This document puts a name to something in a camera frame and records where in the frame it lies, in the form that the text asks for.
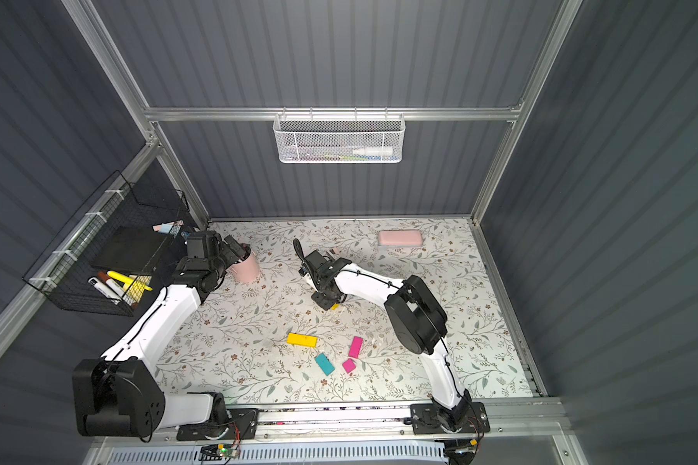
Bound magenta long block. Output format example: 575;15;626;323
348;336;364;358

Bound teal block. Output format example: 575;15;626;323
314;353;335;376

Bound magenta small block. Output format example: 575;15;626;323
342;358;357;374

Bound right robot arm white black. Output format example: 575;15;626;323
293;239;472;432

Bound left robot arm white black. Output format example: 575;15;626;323
72;231;252;442

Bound pink pen cup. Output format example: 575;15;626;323
228;247;261;284

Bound pastel sticky notes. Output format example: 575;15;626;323
152;221;181;236

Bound black notebook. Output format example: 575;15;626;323
90;227;171;275

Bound yellow highlighter marker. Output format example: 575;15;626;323
107;270;151;291

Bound white marker in basket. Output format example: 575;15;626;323
88;277;122;303

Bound white bottle in basket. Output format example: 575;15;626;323
352;146;394;160

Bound small green circuit board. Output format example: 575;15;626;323
199;444;240;464

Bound black wire basket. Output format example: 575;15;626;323
23;178;195;317

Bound white wire basket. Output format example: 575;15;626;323
273;114;406;165

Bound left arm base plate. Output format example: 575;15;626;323
176;408;260;442

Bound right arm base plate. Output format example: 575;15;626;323
403;401;491;435

